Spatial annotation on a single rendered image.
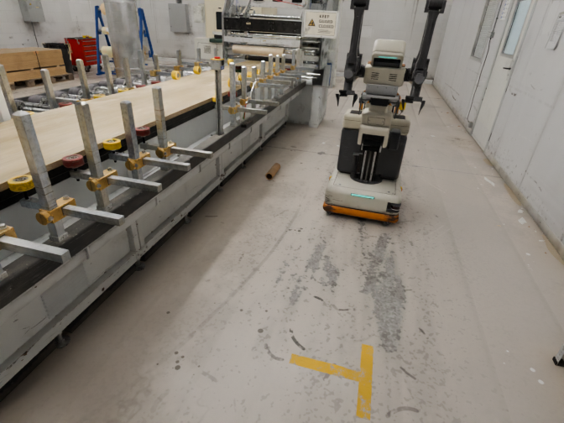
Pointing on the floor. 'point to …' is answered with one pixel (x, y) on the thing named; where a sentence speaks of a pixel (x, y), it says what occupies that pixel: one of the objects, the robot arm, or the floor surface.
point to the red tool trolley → (83, 51)
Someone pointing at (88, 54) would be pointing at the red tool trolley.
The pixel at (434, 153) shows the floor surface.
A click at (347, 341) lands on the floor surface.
